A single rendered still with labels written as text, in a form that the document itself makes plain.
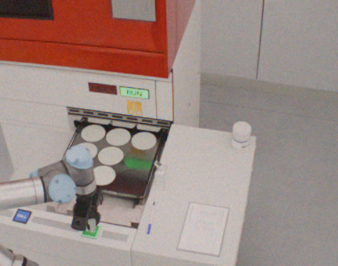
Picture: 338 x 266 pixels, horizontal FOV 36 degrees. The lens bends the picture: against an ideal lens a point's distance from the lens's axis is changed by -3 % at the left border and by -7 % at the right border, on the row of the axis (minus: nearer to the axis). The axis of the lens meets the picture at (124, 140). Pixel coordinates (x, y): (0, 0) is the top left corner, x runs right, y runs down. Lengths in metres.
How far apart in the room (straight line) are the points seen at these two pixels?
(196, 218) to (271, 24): 1.98
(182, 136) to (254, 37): 1.64
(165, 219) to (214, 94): 2.08
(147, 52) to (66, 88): 0.45
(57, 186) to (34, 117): 1.02
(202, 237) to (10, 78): 1.06
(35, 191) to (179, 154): 0.78
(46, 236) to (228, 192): 0.66
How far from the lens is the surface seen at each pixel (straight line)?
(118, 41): 1.95
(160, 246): 1.81
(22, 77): 2.30
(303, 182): 3.35
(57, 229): 1.89
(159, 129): 2.22
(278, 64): 3.77
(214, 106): 3.76
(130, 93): 2.14
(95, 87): 2.18
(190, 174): 2.01
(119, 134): 2.26
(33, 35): 2.07
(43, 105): 2.35
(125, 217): 1.99
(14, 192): 1.44
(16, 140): 2.59
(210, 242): 1.82
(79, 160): 1.58
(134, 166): 2.13
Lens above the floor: 2.46
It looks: 44 degrees down
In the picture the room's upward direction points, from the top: 5 degrees counter-clockwise
